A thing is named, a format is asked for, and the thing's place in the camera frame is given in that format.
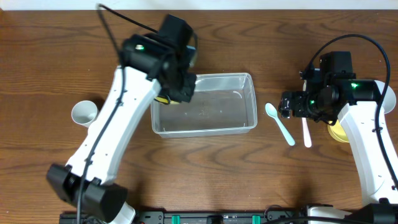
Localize yellow plastic bowl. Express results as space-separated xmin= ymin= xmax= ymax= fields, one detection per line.
xmin=327 ymin=120 xmax=349 ymax=143

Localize yellow plastic cup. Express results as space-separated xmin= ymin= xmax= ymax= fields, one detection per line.
xmin=154 ymin=96 xmax=180 ymax=105

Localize mint green plastic spoon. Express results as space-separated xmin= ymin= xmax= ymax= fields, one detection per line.
xmin=265 ymin=103 xmax=295 ymax=146

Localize clear plastic container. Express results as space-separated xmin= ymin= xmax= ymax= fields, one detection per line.
xmin=150 ymin=73 xmax=257 ymax=138

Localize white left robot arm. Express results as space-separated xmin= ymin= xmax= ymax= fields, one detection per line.
xmin=46 ymin=15 xmax=197 ymax=223

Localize pink plastic fork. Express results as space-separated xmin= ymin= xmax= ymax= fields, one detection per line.
xmin=301 ymin=80 xmax=313 ymax=149

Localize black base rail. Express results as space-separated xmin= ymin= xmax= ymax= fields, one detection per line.
xmin=58 ymin=203 xmax=398 ymax=224

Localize grey plastic bowl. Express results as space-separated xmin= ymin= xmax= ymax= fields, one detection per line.
xmin=375 ymin=80 xmax=397 ymax=114

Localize grey plastic cup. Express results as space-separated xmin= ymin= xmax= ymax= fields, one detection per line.
xmin=71 ymin=100 xmax=99 ymax=128

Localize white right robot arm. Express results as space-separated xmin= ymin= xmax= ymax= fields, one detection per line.
xmin=278 ymin=52 xmax=397 ymax=223

